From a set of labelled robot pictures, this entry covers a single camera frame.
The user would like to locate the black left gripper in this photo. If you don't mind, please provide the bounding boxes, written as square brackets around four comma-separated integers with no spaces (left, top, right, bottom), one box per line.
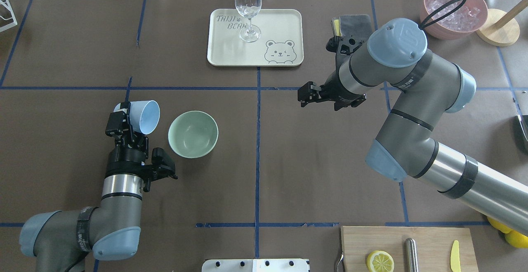
[105,111,178,192]

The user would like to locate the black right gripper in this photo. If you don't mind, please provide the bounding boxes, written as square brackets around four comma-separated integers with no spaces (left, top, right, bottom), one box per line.
[298,71,366,111]

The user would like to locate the light blue plastic cup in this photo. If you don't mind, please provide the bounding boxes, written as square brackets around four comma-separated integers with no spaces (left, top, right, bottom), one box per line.
[113,100,160,135]

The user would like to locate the green ceramic bowl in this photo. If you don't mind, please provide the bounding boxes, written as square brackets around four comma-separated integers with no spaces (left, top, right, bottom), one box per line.
[167,111,219,158]

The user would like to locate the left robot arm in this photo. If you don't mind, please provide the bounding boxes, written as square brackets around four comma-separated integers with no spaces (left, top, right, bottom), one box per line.
[19,105,177,272]

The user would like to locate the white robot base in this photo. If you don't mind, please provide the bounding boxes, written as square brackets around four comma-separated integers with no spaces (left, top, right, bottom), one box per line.
[201,258,311,272]

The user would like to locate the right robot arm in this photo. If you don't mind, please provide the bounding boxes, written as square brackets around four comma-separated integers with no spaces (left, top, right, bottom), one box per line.
[297,18,528,234]

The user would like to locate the pink bowl of ice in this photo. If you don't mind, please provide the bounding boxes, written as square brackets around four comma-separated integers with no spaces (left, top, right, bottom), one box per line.
[420,0,487,40]

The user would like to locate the cream bear tray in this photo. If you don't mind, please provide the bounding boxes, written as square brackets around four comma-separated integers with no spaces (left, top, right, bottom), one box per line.
[207,9,304,67]

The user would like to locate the grey folded cloth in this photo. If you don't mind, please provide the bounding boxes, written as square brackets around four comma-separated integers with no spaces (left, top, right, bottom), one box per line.
[331,14,373,39]

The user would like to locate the clear wine glass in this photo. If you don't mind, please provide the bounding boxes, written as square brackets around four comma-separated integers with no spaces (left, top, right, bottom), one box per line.
[235,0,262,43]

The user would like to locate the half lemon slice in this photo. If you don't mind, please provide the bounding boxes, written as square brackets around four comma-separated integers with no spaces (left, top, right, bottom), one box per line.
[365,250,395,272]

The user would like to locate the white cup rack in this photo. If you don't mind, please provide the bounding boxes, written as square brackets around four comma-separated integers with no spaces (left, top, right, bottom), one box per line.
[0,0,18,32]

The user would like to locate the wooden cutting board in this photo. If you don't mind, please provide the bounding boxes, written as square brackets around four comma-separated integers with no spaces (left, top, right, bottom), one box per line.
[335,226,479,272]

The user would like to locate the wooden stand with carton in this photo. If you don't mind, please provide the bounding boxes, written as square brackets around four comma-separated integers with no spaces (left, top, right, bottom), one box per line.
[476,0,528,47]

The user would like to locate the yellow plastic knife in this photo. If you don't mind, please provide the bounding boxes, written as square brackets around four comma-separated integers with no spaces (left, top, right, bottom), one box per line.
[450,240,461,272]

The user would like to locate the yellow lemon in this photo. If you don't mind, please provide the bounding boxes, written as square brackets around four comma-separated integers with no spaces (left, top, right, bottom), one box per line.
[504,230,528,249]
[486,216,513,234]

